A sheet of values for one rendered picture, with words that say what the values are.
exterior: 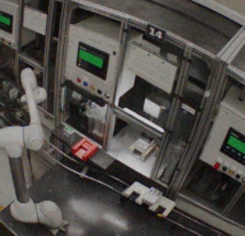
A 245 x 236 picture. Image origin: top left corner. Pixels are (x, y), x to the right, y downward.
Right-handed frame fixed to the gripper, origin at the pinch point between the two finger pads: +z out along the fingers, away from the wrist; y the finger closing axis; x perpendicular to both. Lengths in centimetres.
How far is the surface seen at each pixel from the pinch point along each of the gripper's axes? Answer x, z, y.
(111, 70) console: 18, -93, 5
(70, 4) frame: 11, -79, 58
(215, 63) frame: 61, -152, 5
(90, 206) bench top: 22, -47, -87
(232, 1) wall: -284, -288, 12
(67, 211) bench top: 32, -31, -83
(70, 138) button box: -5, -47, -39
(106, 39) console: 22, -96, 26
